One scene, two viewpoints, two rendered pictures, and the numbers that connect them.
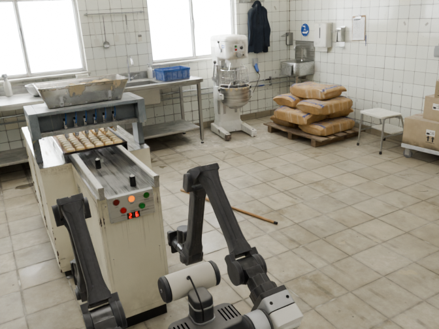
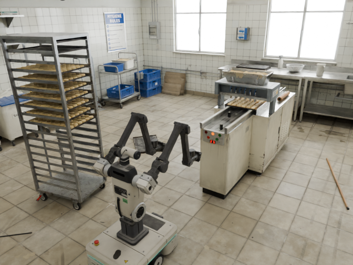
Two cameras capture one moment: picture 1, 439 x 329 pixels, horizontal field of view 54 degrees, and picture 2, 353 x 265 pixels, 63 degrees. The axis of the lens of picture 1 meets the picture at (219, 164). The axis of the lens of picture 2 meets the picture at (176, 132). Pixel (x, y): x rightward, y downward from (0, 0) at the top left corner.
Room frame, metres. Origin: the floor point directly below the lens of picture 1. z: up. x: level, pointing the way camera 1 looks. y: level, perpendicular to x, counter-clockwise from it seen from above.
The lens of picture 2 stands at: (0.35, -1.82, 2.01)
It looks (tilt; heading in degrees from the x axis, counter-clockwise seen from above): 23 degrees down; 62
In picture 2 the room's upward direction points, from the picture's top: 1 degrees counter-clockwise
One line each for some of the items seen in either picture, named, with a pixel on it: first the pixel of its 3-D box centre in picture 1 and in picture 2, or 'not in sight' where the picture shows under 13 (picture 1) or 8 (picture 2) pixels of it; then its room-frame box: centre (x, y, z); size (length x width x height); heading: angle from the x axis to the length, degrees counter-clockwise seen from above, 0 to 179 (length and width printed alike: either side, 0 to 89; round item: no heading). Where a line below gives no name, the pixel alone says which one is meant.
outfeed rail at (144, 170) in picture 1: (108, 139); (259, 105); (2.98, 0.79, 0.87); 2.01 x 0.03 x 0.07; 27
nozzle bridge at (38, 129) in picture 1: (87, 126); (246, 95); (2.81, 0.87, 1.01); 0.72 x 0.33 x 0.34; 117
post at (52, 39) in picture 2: not in sight; (68, 129); (0.68, 0.97, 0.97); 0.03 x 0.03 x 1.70; 39
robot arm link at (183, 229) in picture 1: (187, 243); (189, 156); (1.55, 0.15, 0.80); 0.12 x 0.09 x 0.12; 28
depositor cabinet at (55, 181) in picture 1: (86, 186); (255, 127); (3.23, 1.09, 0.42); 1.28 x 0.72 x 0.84; 27
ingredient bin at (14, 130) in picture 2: not in sight; (12, 117); (0.14, 3.58, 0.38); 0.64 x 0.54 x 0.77; 117
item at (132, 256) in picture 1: (119, 232); (226, 151); (2.36, 0.64, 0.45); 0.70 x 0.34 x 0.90; 27
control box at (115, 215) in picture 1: (131, 205); (213, 136); (2.04, 0.47, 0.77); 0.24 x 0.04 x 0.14; 117
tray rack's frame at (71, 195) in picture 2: not in sight; (61, 121); (0.66, 1.35, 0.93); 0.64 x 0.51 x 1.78; 129
